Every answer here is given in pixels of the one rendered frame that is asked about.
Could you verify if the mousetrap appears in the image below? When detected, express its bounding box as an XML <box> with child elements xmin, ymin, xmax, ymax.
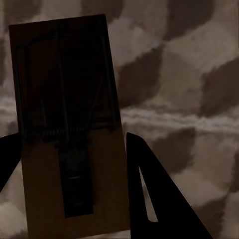
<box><xmin>9</xmin><ymin>14</ymin><xmax>130</xmax><ymax>239</ymax></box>

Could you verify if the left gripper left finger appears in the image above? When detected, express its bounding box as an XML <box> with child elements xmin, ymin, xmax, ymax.
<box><xmin>0</xmin><ymin>132</ymin><xmax>22</xmax><ymax>192</ymax></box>

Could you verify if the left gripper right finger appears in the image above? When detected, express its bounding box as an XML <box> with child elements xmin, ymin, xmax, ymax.
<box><xmin>126</xmin><ymin>132</ymin><xmax>213</xmax><ymax>239</ymax></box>

